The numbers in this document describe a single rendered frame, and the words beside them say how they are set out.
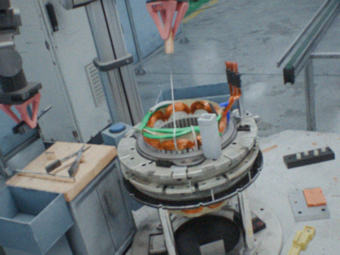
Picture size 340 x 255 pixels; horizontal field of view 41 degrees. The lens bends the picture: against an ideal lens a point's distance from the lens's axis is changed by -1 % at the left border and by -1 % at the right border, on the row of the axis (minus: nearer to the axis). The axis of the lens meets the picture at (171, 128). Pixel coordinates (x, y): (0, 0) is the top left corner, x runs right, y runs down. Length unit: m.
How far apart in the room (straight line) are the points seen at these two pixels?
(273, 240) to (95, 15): 0.80
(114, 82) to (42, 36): 1.80
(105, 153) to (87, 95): 2.31
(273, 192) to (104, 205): 0.50
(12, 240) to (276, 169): 0.81
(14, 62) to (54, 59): 2.26
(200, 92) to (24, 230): 0.69
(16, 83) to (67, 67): 2.22
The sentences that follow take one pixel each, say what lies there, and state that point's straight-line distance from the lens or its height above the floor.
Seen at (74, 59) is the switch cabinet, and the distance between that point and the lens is 3.29.
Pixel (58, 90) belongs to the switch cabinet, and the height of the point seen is 0.55.
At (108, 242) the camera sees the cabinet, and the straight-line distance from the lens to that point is 1.17.
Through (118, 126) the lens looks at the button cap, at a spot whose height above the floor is 1.04.
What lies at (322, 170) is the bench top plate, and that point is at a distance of 1.43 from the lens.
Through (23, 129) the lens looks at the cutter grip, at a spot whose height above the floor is 1.19.
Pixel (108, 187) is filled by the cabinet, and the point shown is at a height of 0.98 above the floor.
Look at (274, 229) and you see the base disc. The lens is 1.19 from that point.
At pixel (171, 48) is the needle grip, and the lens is 0.95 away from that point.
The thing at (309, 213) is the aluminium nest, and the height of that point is 0.80.
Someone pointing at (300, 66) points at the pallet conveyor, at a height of 0.71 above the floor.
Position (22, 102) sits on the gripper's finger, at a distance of 1.01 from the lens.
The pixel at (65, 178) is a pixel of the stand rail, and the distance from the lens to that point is 1.03.
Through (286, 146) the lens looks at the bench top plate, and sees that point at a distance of 1.56.
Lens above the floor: 1.57
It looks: 26 degrees down
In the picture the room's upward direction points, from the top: 12 degrees counter-clockwise
